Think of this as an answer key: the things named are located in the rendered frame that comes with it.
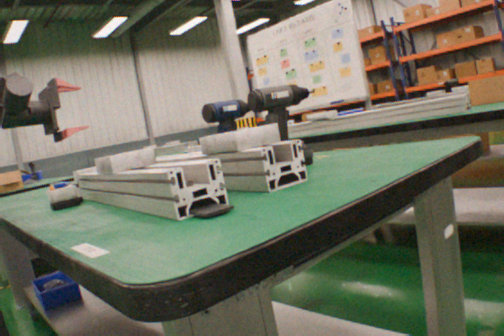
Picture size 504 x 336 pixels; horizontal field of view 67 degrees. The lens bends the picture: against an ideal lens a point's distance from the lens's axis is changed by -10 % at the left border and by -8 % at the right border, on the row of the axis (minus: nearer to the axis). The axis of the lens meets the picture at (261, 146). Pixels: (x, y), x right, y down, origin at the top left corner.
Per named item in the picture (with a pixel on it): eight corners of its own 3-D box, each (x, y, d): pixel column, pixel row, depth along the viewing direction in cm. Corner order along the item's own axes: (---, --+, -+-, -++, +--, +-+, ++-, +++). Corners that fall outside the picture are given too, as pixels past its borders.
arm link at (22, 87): (3, 86, 88) (-29, 99, 81) (12, 49, 81) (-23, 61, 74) (34, 120, 88) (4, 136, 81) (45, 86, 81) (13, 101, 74)
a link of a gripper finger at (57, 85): (85, 76, 95) (48, 77, 88) (90, 104, 95) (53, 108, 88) (73, 84, 99) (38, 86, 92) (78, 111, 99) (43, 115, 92)
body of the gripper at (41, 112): (54, 86, 89) (22, 87, 83) (62, 129, 89) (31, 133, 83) (44, 94, 93) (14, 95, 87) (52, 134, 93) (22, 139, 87)
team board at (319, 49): (265, 203, 481) (232, 37, 471) (294, 192, 514) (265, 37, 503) (374, 204, 368) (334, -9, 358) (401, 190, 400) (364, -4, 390)
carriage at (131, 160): (99, 184, 106) (94, 158, 105) (138, 175, 112) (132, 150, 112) (115, 185, 93) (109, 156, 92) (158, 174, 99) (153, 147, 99)
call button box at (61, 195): (50, 209, 119) (46, 189, 119) (81, 202, 125) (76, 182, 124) (54, 211, 112) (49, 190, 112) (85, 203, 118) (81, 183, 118)
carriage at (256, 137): (204, 167, 96) (198, 138, 96) (243, 157, 103) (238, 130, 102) (241, 164, 83) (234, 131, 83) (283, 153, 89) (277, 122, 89)
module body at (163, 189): (83, 199, 132) (77, 174, 132) (111, 192, 138) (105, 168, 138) (177, 221, 67) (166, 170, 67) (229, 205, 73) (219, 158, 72)
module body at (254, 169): (135, 186, 143) (130, 162, 143) (161, 179, 149) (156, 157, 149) (269, 193, 78) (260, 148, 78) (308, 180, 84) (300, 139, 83)
